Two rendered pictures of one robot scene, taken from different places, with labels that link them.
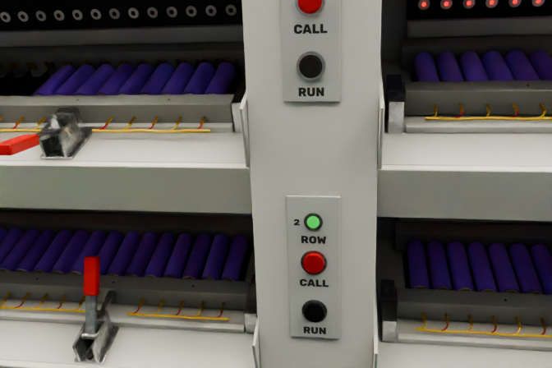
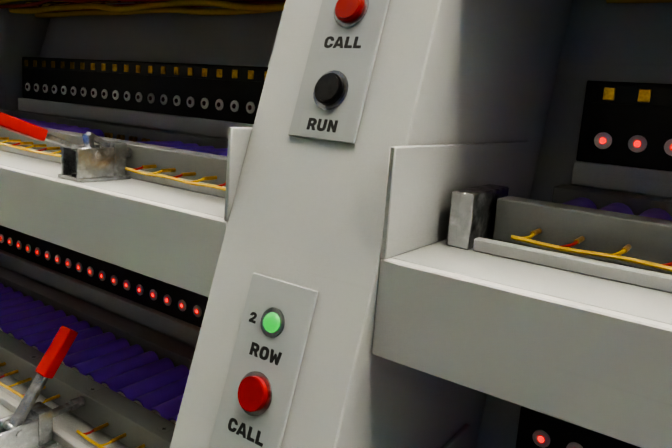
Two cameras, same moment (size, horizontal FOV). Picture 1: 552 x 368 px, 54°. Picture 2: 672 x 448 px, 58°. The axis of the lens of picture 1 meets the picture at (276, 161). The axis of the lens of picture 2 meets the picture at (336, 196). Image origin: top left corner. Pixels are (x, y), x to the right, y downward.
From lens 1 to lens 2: 24 cm
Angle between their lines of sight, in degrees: 33
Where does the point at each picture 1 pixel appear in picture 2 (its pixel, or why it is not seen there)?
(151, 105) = (192, 156)
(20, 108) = not seen: hidden behind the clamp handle
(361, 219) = (337, 340)
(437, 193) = (466, 330)
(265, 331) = not seen: outside the picture
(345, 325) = not seen: outside the picture
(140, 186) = (120, 227)
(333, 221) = (297, 329)
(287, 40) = (313, 55)
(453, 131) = (548, 262)
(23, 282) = (19, 354)
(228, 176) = (204, 230)
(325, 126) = (328, 179)
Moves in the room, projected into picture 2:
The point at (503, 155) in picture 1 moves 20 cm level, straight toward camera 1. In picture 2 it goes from (606, 298) to (104, 153)
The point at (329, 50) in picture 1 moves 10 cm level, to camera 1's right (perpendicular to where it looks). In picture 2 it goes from (357, 71) to (575, 93)
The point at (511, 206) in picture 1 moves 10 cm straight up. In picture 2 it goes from (600, 398) to (653, 134)
